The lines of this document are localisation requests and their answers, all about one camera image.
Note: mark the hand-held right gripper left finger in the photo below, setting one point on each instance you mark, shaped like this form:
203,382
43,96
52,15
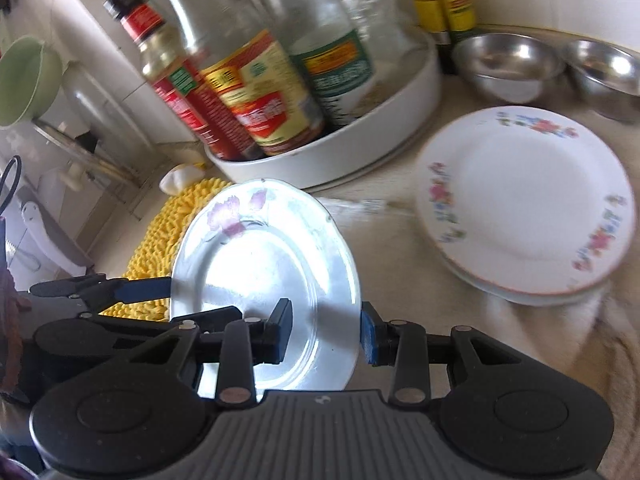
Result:
280,330

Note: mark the white garlic bulb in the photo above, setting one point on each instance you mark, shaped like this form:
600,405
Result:
180,177

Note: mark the stainless steel bowl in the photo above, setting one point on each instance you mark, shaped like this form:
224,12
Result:
505,65
605,75

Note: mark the green bowl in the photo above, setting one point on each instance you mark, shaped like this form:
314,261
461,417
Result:
25,80

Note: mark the yellow chenille mat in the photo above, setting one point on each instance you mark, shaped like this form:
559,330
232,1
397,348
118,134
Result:
160,230

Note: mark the red cap sauce bottle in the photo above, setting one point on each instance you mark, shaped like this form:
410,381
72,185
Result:
150,35

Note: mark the small plate with purple flower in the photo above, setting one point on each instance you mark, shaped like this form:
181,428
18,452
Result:
260,260

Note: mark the clear bottle green label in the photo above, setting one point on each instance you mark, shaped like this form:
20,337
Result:
340,70

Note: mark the yellow cap sauce bottle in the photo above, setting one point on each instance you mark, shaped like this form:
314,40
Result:
260,100

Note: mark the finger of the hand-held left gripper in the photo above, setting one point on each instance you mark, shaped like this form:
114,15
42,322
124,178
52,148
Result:
140,287

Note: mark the yellow label oil bottle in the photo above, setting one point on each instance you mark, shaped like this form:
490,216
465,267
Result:
462,15
425,5

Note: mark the clear plastic bottle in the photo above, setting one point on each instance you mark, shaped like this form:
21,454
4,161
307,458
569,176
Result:
380,0

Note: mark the white towel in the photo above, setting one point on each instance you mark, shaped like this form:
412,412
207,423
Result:
550,330

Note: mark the white round tray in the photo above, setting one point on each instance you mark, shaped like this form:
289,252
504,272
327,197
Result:
360,145

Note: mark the white floral rim plate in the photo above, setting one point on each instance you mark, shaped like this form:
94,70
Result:
520,200
525,299

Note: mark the glass pot lid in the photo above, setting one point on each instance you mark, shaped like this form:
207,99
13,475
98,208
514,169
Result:
75,145

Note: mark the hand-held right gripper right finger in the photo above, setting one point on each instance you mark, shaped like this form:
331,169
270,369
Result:
369,335

